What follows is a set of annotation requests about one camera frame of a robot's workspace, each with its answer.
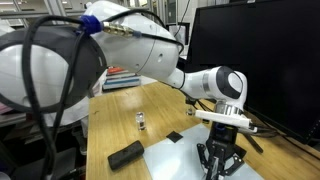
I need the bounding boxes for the black monitor cable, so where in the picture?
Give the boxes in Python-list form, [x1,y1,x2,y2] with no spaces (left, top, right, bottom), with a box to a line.
[253,126,320,161]

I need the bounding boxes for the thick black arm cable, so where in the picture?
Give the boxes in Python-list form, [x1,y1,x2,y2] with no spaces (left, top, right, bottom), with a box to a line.
[20,13,86,180]

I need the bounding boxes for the large black monitor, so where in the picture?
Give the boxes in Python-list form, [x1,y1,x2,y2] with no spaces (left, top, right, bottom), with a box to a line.
[178,0,320,146]

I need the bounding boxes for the light blue book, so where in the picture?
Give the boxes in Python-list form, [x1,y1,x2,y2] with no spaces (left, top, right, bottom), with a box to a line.
[102,76,143,91]

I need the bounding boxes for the dark grey chair seat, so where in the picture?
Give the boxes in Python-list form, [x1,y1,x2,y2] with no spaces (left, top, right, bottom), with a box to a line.
[9,147,78,180]

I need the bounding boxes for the black eraser block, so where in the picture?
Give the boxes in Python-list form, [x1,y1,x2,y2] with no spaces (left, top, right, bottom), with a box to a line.
[107,139,145,172]

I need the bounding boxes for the red book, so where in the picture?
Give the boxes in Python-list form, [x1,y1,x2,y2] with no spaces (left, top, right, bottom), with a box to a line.
[107,66,126,75]

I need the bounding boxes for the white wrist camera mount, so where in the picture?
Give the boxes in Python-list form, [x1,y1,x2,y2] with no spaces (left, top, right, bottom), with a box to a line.
[194,109,258,133]

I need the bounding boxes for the dark blue book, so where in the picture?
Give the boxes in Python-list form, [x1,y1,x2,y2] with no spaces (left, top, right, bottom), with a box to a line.
[105,70,138,82]

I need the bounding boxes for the white paper sheet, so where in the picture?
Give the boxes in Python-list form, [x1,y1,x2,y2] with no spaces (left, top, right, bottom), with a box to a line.
[143,123,264,180]

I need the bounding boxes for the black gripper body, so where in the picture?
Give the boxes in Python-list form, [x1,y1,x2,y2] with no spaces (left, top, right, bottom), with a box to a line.
[205,123,239,156]

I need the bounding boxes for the black monitor stand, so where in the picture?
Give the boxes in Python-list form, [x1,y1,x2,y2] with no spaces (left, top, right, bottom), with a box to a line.
[244,132,264,154]

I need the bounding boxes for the short clear glass jar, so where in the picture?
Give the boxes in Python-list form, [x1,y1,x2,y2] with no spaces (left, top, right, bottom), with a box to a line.
[135,111,148,132]

